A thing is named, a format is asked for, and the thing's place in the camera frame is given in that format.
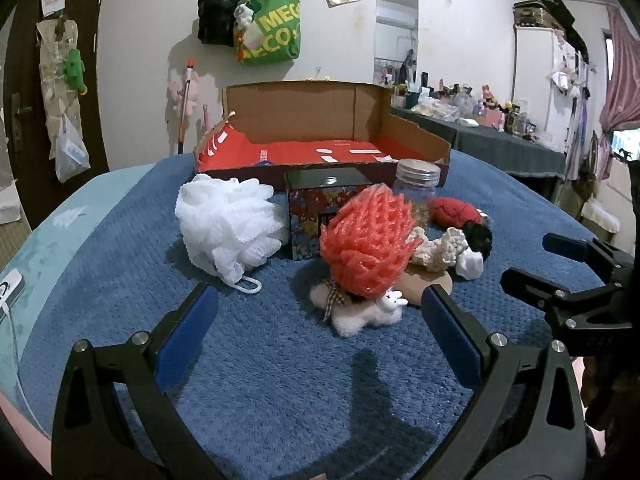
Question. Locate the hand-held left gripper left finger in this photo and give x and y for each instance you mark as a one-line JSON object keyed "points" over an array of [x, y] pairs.
{"points": [[187, 330]]}

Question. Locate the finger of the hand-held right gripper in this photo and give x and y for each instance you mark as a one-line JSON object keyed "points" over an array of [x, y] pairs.
{"points": [[530, 285], [562, 248]]}

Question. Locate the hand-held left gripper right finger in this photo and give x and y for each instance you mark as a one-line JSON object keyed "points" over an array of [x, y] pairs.
{"points": [[450, 335]]}

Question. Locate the beige round powder puff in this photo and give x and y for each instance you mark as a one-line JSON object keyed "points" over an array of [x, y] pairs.
{"points": [[415, 285]]}

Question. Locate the small white sponge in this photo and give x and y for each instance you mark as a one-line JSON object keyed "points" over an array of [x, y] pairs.
{"points": [[470, 266]]}

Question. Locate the white plush sheep plaid bow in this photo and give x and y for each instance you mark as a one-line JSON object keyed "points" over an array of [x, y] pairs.
{"points": [[355, 320]]}

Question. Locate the red knitted soft toy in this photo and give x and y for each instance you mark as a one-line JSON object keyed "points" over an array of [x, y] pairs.
{"points": [[450, 212]]}

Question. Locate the white mesh bath pouf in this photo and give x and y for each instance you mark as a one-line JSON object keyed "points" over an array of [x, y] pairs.
{"points": [[225, 220]]}

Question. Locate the orange foam net ball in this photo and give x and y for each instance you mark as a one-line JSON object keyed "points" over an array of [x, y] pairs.
{"points": [[365, 240]]}

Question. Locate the brown cardboard box red inside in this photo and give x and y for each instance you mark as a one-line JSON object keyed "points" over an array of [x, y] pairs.
{"points": [[300, 110]]}

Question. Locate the person's right hand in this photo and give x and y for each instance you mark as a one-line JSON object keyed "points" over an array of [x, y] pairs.
{"points": [[612, 395]]}

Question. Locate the blue textured blanket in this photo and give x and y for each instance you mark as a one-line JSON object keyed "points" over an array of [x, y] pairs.
{"points": [[280, 385]]}

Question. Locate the desk with grey cloth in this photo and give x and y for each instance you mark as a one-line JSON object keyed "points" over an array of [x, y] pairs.
{"points": [[500, 150]]}

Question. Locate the hanging clothes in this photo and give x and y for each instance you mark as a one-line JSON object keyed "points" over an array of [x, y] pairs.
{"points": [[575, 110]]}

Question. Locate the glass jar metal lid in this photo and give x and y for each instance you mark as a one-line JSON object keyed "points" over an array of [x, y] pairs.
{"points": [[417, 180]]}

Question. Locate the colourful patterned box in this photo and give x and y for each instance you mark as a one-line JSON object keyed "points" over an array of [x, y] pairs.
{"points": [[305, 220]]}

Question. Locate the light teal bedsheet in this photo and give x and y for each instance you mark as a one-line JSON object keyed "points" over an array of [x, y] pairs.
{"points": [[40, 245]]}

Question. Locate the pink curtain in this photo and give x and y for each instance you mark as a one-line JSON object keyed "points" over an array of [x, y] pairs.
{"points": [[620, 85]]}

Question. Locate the white wardrobe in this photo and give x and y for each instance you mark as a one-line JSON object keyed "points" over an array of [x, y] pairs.
{"points": [[532, 75]]}

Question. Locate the clutter of bottles and toiletries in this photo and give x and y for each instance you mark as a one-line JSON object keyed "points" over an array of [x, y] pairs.
{"points": [[460, 102]]}

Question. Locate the white charger device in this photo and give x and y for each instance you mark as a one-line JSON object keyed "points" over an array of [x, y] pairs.
{"points": [[11, 285]]}

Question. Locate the clear plastic bag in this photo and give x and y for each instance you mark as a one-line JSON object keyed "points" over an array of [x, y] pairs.
{"points": [[70, 152]]}

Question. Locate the orange white mop stick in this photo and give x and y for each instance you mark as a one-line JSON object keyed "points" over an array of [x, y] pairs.
{"points": [[186, 100]]}

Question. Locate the dark bags atop wardrobe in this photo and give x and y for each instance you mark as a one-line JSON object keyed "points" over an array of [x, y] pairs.
{"points": [[547, 10]]}

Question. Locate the pink plush toy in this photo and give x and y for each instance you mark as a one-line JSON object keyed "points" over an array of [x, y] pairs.
{"points": [[176, 91]]}

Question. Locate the green frog toy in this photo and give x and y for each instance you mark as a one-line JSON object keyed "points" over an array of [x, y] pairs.
{"points": [[76, 70]]}

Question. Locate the beige hanging door organizer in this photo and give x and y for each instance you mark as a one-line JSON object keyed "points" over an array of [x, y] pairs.
{"points": [[52, 70]]}

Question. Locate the green tote bag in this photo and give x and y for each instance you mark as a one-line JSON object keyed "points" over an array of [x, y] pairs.
{"points": [[272, 35]]}

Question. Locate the small white plush charm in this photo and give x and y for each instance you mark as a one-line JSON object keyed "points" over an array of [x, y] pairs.
{"points": [[244, 14]]}

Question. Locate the black backpack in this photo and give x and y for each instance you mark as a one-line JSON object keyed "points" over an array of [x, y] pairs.
{"points": [[215, 10]]}

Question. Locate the wall mirror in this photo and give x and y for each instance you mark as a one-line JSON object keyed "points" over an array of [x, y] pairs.
{"points": [[396, 25]]}

